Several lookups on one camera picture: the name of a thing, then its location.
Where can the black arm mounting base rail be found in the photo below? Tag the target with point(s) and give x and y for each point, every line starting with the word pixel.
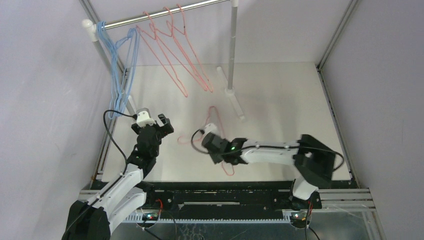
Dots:
pixel 235 200

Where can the left circuit board with wires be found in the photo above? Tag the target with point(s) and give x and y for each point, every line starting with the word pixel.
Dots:
pixel 150 214

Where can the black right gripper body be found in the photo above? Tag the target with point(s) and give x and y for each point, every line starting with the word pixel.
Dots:
pixel 208 141

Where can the pink wire hanger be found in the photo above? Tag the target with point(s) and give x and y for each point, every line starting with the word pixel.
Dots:
pixel 212 114
pixel 195 67
pixel 181 60
pixel 169 69

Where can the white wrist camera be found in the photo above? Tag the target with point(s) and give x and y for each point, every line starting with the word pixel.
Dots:
pixel 143 118
pixel 211 128

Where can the circuit board with wires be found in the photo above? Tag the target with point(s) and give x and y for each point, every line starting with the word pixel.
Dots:
pixel 301 220
pixel 150 214

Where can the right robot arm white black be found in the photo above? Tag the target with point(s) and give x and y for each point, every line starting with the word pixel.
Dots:
pixel 313 160

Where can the right circuit board with wires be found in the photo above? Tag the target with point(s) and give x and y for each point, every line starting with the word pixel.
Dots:
pixel 301 220

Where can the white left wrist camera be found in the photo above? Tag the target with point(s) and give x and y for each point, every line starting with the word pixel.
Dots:
pixel 143 118

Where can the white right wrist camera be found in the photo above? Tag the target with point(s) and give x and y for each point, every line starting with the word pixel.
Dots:
pixel 211 128

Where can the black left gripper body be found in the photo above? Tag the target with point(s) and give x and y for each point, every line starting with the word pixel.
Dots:
pixel 155 152

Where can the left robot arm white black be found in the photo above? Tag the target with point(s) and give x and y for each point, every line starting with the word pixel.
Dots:
pixel 97 217

